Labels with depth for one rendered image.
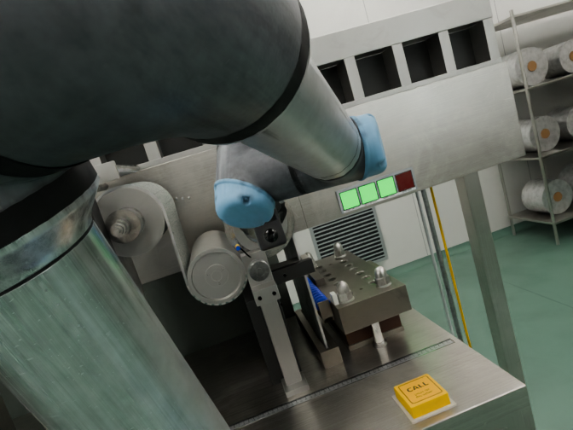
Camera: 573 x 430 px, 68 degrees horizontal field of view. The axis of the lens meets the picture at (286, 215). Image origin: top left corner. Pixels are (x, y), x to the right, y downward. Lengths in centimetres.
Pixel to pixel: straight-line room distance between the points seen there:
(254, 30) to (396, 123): 117
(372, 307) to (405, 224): 304
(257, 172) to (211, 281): 43
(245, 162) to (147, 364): 32
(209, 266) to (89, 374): 67
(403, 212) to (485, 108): 255
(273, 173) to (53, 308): 33
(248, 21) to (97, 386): 20
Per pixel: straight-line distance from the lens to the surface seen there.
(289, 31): 20
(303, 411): 90
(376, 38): 136
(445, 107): 142
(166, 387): 29
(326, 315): 98
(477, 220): 168
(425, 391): 83
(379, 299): 96
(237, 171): 53
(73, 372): 26
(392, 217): 391
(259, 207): 52
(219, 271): 91
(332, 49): 131
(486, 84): 150
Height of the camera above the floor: 139
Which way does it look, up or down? 9 degrees down
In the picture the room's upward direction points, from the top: 17 degrees counter-clockwise
